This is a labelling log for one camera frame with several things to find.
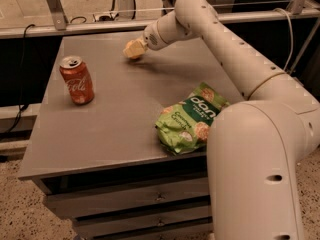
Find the metal railing frame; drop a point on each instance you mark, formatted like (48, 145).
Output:
(100, 17)

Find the green rice chip bag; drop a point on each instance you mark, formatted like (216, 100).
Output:
(184, 127)

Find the red cola can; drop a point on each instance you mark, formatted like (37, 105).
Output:
(77, 79)

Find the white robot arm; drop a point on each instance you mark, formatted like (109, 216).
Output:
(254, 145)

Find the grey drawer cabinet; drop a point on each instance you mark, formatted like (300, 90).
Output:
(101, 165)

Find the white power strip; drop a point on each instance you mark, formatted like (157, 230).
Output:
(102, 17)

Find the orange fruit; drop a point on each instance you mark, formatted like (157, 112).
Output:
(132, 57)

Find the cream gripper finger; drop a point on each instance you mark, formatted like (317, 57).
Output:
(135, 52)
(135, 44)

